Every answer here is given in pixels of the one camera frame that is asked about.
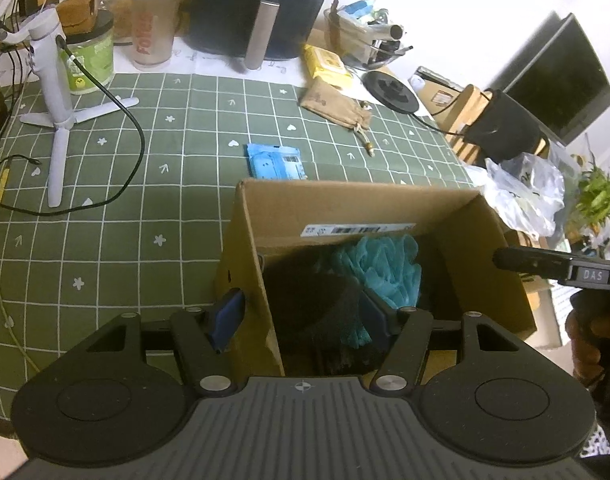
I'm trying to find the teal bath loofah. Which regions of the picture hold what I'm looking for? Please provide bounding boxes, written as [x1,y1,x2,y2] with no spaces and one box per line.
[329,235,424,350]

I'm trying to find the small cardboard box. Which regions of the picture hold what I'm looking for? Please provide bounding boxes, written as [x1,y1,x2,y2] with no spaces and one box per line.
[416,76,466,112]

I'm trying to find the person's right hand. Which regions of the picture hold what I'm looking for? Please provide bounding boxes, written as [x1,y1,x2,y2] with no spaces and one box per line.
[566,305,610,389]

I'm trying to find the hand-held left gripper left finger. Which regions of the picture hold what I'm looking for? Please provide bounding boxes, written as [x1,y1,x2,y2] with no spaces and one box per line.
[87,287,248,396]

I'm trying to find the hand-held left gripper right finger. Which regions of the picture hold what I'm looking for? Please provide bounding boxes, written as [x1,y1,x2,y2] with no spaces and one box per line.
[357,290,519,394]

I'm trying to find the glass bowl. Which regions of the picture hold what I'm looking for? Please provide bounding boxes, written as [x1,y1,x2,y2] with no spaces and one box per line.
[323,6,406,72]

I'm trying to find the metal cylinder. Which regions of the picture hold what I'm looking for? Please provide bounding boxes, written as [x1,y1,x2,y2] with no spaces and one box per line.
[369,23,404,42]

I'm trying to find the turquoise packet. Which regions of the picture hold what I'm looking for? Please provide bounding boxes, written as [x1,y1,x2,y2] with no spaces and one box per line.
[342,0,374,19]

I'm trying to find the white plastic bags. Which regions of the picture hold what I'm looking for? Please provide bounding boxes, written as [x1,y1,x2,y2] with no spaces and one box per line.
[466,152,569,242]

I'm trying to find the green label jar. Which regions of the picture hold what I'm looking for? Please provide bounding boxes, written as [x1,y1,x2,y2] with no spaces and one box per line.
[59,10,116,96]

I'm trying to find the green checked tablecloth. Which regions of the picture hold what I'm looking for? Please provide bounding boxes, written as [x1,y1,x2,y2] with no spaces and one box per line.
[0,72,482,428]

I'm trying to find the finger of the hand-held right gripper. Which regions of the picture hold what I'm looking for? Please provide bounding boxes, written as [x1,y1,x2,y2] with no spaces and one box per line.
[492,245,568,281]

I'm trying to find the black air fryer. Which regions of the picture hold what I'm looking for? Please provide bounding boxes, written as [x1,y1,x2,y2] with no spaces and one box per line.
[187,0,342,72]

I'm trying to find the green potted plant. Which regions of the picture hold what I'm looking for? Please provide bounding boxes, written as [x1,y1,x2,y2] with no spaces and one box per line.
[571,140,610,243]

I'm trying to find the beige drawstring pouch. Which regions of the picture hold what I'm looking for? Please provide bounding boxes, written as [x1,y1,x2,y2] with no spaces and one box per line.
[299,82,379,157]

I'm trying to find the white gimbal tripod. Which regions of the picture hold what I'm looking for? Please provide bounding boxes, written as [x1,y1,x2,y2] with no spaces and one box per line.
[0,0,140,209]

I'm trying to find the black kettle base cable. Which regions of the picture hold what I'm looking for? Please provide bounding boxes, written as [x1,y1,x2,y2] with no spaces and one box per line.
[409,87,500,137]

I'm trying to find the black television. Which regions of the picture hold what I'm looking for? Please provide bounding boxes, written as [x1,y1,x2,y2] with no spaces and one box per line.
[487,12,610,147]

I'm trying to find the wooden chair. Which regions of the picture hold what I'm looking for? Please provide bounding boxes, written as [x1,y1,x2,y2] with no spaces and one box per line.
[451,84,549,167]

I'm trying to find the clear bag of snacks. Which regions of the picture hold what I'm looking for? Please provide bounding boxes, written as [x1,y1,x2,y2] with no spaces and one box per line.
[102,0,136,44]

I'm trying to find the yellow wet wipes pack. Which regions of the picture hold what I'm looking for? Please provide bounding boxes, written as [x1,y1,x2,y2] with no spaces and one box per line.
[303,44,354,92]

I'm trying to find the blue packet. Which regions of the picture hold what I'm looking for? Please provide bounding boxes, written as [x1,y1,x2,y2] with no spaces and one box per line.
[246,142,307,181]

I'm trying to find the grey lid shaker bottle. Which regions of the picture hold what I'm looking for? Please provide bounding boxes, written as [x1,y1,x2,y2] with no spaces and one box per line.
[128,0,188,72]

